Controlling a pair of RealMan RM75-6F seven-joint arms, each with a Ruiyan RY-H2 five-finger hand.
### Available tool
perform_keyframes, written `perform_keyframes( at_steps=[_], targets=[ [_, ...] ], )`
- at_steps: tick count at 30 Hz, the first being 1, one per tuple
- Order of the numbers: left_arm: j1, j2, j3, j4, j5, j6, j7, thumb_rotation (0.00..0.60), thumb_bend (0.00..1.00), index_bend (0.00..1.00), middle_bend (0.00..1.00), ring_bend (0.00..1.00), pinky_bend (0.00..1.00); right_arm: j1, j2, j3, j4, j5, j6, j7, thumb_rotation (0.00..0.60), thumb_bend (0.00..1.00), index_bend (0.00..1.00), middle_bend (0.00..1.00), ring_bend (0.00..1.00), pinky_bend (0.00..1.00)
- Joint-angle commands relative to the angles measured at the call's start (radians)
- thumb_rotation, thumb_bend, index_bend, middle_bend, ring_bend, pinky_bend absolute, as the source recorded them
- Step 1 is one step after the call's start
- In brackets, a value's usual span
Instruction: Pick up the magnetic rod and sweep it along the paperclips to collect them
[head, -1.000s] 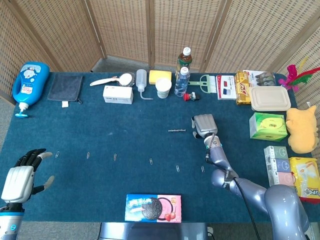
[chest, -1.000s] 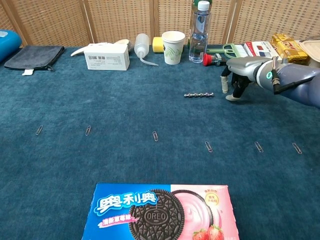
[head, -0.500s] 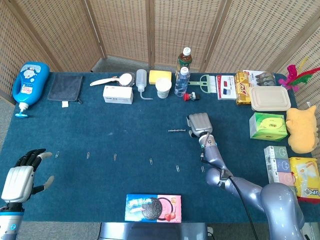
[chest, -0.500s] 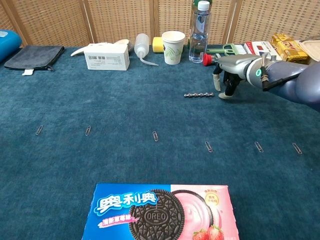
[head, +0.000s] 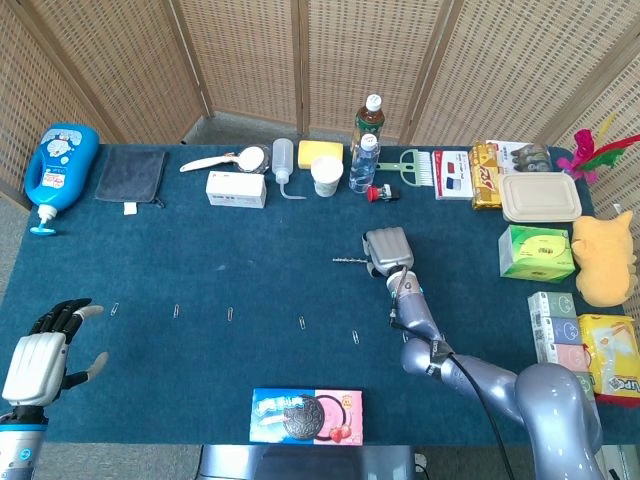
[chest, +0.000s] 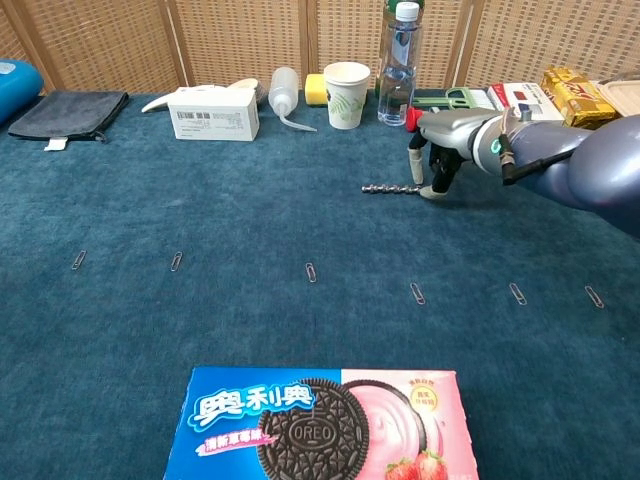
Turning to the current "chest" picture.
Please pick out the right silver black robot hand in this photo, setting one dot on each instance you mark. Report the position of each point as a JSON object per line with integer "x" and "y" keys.
{"x": 450, "y": 130}

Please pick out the silver magnetic bar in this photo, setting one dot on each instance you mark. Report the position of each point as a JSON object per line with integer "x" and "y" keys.
{"x": 390, "y": 189}

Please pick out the silver paper clip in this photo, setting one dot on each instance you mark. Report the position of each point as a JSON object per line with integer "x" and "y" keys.
{"x": 176, "y": 261}
{"x": 594, "y": 296}
{"x": 78, "y": 260}
{"x": 517, "y": 293}
{"x": 417, "y": 293}
{"x": 311, "y": 272}

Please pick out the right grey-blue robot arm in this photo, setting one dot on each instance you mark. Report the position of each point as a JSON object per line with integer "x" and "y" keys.
{"x": 575, "y": 160}

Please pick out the light green plastic brush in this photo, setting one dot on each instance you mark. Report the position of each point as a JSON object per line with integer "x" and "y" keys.
{"x": 460, "y": 98}

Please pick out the red emergency stop button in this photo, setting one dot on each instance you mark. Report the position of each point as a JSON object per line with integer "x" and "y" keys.
{"x": 412, "y": 117}

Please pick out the clear plastic water bottle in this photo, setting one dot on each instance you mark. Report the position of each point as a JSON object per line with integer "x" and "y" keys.
{"x": 398, "y": 75}

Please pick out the white box with red print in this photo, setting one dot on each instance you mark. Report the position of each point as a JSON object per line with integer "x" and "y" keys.
{"x": 520, "y": 95}

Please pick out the paper cup with leaf print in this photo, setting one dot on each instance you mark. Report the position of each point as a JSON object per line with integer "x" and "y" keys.
{"x": 346, "y": 97}

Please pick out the golden yellow snack box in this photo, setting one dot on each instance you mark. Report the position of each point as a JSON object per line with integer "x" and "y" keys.
{"x": 575, "y": 95}

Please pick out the yellow sponge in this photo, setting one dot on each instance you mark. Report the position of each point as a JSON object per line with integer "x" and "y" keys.
{"x": 315, "y": 90}

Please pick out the translucent squeeze wash bottle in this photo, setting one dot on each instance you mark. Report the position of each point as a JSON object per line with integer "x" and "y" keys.
{"x": 282, "y": 92}

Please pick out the beige lidded food container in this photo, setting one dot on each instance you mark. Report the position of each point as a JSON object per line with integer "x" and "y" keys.
{"x": 622, "y": 92}

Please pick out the beige oval brush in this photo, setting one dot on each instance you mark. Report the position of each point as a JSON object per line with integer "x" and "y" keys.
{"x": 250, "y": 85}

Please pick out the dark teal carpet table cover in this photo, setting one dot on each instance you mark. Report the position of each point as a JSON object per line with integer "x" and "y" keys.
{"x": 250, "y": 215}

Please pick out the wooden rattan folding screen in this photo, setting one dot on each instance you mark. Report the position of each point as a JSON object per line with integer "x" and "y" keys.
{"x": 240, "y": 40}

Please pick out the white cardboard box with labels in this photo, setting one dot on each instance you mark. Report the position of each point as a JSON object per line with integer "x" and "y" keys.
{"x": 215, "y": 117}

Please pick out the white curved shoehorn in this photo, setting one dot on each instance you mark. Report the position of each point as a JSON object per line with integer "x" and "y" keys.
{"x": 160, "y": 102}

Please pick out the blue pink Oreo box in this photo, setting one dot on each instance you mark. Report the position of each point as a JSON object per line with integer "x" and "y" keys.
{"x": 320, "y": 425}

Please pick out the dark grey zipper pouch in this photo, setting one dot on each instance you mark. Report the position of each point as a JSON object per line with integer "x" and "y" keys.
{"x": 70, "y": 115}

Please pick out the blue rounded plastic case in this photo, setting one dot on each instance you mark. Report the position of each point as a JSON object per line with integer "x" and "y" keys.
{"x": 15, "y": 87}

